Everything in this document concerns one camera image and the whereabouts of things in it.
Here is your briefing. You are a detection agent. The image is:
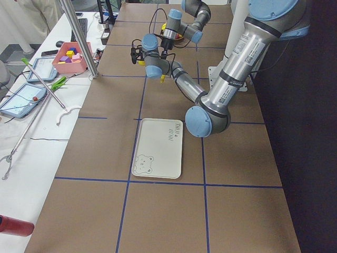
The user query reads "black computer mouse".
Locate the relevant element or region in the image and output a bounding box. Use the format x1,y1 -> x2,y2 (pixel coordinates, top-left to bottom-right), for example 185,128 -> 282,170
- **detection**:
55,41 -> 64,47

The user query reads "black keyboard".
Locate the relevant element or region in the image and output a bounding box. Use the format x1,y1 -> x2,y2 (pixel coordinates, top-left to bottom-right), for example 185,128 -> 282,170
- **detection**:
71,18 -> 88,42

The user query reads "green handled grabber tool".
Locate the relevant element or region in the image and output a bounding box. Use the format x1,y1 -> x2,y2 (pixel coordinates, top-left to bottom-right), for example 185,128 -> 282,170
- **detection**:
21,57 -> 83,127

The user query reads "long metal grabber tool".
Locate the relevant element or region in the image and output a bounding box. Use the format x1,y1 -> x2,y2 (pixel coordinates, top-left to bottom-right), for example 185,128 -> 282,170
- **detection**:
1,93 -> 52,180

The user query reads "pink block bin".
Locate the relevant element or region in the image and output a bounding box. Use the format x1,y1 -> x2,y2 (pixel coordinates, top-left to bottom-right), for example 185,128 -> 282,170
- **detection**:
52,42 -> 87,74

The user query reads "black smartphone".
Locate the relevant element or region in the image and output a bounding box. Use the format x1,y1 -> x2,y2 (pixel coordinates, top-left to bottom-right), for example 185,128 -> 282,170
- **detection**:
41,50 -> 58,57

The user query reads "blue tablet near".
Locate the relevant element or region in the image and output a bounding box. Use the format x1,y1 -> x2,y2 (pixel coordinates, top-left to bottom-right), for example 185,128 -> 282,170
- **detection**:
1,83 -> 47,118

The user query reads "white bear tray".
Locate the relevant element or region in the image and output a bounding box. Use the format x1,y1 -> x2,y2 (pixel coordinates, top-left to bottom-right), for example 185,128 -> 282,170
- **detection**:
132,118 -> 183,179

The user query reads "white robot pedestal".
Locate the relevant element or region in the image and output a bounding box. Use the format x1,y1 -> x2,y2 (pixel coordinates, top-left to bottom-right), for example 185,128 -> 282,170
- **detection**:
207,0 -> 249,92

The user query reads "blue tablet far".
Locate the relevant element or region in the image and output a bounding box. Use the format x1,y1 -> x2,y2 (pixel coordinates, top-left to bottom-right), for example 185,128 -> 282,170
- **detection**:
32,57 -> 58,82

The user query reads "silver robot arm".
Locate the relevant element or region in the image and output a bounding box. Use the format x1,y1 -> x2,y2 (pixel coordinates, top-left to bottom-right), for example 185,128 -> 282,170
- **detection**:
131,1 -> 312,138
161,0 -> 211,59

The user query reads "red cylinder bottle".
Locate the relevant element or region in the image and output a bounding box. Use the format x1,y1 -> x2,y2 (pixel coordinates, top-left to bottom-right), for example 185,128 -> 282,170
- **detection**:
1,215 -> 35,237

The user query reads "aluminium frame post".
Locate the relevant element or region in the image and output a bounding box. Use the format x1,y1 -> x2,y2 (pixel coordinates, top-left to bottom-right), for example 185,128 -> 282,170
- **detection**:
60,0 -> 98,79

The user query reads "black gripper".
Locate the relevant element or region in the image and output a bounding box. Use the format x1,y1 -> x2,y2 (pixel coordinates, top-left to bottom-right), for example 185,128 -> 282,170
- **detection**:
131,45 -> 144,64
161,37 -> 173,59

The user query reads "blue tablet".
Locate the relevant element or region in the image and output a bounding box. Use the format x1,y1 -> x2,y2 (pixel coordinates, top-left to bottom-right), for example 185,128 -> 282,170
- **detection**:
1,83 -> 47,118
32,57 -> 58,82

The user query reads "brown wicker basket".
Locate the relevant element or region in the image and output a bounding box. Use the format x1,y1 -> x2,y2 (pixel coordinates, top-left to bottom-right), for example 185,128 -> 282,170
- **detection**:
160,23 -> 184,43

